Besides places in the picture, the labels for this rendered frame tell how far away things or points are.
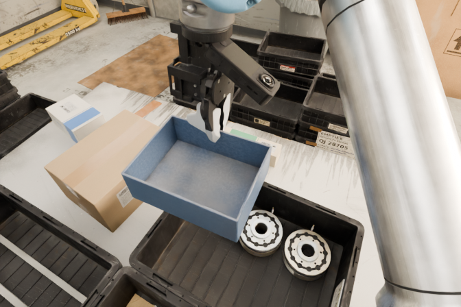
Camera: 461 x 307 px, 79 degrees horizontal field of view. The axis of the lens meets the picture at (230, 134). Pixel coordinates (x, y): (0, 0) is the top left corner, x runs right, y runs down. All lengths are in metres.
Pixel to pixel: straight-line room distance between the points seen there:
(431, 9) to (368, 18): 2.57
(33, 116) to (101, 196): 1.28
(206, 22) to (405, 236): 0.31
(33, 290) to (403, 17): 0.79
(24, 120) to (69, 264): 1.35
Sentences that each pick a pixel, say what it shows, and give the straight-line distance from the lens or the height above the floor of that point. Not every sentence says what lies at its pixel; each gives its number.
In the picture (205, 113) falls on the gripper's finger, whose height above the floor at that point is 1.20.
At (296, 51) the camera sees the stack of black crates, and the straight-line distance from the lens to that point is 2.07.
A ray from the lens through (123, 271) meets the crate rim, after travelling 0.62.
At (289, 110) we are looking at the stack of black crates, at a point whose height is 0.38.
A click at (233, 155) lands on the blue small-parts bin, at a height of 1.08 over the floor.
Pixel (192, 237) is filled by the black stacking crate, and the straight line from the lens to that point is 0.73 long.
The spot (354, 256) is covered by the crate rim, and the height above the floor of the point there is 0.92.
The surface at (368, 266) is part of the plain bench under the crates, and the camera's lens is 0.91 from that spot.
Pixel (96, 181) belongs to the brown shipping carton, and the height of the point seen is 0.86.
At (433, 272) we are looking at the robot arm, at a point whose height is 1.29.
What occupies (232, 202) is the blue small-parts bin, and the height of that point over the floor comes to 1.07.
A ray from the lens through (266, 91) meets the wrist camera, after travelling 0.39.
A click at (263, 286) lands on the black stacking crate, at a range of 0.69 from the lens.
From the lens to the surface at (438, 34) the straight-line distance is 2.89.
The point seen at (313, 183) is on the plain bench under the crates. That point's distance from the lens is 0.99.
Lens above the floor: 1.49
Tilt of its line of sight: 46 degrees down
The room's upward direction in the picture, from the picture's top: straight up
